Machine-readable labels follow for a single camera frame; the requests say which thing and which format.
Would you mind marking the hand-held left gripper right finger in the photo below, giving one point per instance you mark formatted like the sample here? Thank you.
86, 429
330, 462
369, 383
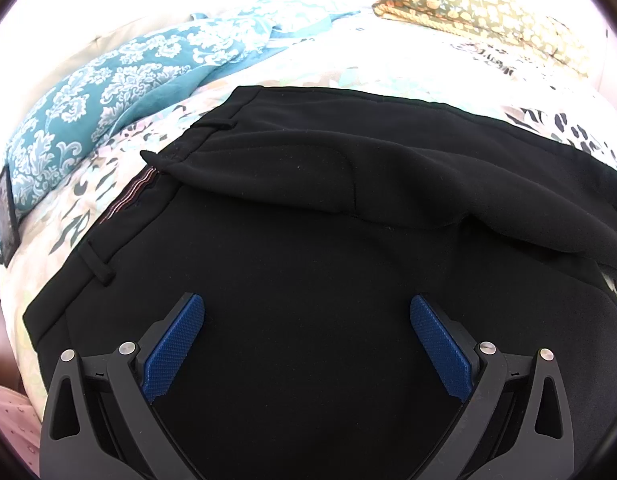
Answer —
441, 342

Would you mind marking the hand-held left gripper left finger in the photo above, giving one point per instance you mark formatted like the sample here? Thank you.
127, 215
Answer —
176, 340

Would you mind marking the black pants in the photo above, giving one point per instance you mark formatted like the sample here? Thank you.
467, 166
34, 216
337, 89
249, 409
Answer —
308, 260

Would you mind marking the black smartphone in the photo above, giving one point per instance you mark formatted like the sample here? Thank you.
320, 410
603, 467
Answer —
6, 210

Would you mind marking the teal damask pillow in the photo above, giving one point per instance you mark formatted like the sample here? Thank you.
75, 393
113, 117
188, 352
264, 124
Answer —
88, 100
253, 20

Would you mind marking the floral leaf bedspread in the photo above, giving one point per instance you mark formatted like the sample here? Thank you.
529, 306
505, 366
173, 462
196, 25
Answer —
388, 60

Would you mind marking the orange green floral pillow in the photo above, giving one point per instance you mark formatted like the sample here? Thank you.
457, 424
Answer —
463, 5

